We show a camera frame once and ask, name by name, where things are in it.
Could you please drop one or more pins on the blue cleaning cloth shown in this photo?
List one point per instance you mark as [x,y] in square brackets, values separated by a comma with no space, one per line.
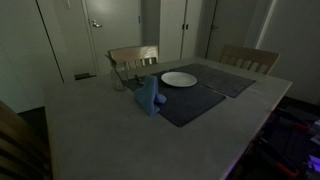
[148,96]

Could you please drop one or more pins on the white round plate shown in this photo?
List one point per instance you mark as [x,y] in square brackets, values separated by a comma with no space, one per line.
[179,79]

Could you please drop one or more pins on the small dark metal utensil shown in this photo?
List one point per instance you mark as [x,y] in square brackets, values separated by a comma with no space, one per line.
[138,79]

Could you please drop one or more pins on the dark grey fabric placemat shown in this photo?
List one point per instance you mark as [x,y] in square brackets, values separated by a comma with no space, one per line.
[220,80]
[190,105]

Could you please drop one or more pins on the clear glass jar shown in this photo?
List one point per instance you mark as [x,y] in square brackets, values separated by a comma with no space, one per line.
[118,81]

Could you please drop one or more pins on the light wooden slat-back chair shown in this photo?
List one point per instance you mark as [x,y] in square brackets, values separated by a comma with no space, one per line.
[250,53]
[133,53]

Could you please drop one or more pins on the white room door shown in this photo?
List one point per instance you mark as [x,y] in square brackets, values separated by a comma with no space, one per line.
[116,26]

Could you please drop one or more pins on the dark wooden slat-back chair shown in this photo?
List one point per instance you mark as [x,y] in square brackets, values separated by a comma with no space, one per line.
[16,150]

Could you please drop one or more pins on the white box with blue lights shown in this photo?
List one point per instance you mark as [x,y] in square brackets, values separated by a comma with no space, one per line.
[314,161]

